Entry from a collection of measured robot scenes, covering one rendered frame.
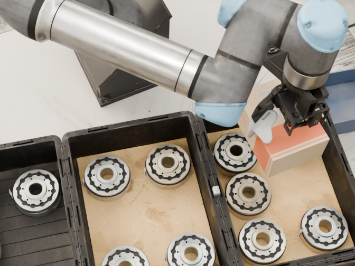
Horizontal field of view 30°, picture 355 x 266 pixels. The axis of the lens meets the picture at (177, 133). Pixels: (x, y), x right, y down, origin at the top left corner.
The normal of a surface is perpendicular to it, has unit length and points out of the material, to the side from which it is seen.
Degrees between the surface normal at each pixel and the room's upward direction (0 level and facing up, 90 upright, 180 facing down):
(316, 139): 0
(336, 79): 90
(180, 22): 0
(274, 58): 32
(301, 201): 0
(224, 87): 37
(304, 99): 90
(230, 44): 42
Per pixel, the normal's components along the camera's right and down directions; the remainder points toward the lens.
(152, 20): -0.61, -0.10
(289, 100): 0.03, -0.47
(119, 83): 0.43, 0.80
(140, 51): -0.11, 0.05
